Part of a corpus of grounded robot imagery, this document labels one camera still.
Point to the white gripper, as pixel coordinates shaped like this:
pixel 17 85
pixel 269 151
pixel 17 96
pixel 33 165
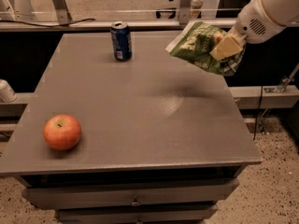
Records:
pixel 253 23

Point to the green jalapeno chip bag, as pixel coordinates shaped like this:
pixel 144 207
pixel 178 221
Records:
pixel 194 44

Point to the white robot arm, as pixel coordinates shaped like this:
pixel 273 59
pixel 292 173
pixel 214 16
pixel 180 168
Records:
pixel 283 12

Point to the blue pepsi can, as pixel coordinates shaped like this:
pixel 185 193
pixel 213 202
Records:
pixel 121 41

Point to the grey upper drawer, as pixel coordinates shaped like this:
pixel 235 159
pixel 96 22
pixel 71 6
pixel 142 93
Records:
pixel 134 194

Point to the grey drawer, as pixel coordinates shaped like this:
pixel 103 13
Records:
pixel 138 215
pixel 134 194

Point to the red apple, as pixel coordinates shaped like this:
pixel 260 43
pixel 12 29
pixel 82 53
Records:
pixel 62 132

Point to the grey lower drawer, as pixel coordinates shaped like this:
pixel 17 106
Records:
pixel 138 215

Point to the white cylinder at left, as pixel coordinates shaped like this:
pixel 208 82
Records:
pixel 7 94

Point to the metal bracket at right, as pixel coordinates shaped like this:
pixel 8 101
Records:
pixel 284 82

